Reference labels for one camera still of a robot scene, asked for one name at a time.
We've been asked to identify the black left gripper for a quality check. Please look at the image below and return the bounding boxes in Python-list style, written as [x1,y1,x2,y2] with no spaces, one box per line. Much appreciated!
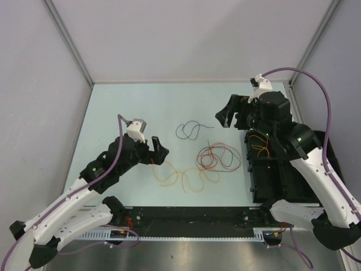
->
[118,134,168,175]

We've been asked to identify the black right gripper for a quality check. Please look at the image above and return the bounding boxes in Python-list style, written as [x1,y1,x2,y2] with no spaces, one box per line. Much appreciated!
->
[215,94,275,139]

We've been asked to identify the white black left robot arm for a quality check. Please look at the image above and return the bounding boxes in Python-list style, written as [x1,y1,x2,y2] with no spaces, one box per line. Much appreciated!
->
[1,134,169,270]

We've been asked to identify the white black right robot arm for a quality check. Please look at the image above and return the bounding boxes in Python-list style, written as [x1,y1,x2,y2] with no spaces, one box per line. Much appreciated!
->
[215,91,360,251]

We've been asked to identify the black compartment organizer tray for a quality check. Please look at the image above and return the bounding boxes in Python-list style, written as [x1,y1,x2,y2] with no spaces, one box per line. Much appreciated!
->
[244,130,320,204]

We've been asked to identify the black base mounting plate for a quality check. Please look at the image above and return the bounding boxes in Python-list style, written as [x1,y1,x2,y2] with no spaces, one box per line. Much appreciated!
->
[111,207,284,238]

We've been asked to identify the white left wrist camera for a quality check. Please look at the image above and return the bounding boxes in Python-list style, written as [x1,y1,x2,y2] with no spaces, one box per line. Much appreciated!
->
[126,119,147,143]

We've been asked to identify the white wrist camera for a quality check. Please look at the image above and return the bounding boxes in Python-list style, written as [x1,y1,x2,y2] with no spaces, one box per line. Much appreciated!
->
[126,119,147,143]
[248,74,273,103]

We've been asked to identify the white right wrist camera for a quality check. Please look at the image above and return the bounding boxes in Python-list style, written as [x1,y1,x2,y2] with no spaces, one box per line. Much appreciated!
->
[248,74,273,103]

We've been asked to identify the dark brown cable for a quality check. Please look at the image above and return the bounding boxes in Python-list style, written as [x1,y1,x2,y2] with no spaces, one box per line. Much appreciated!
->
[196,138,243,172]

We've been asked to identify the white slotted cable duct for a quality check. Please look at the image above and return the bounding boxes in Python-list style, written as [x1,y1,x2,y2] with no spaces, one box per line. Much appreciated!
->
[78,227,268,242]

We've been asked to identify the aluminium frame rail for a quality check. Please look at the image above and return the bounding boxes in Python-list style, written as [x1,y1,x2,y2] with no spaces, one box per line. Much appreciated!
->
[41,0,94,89]

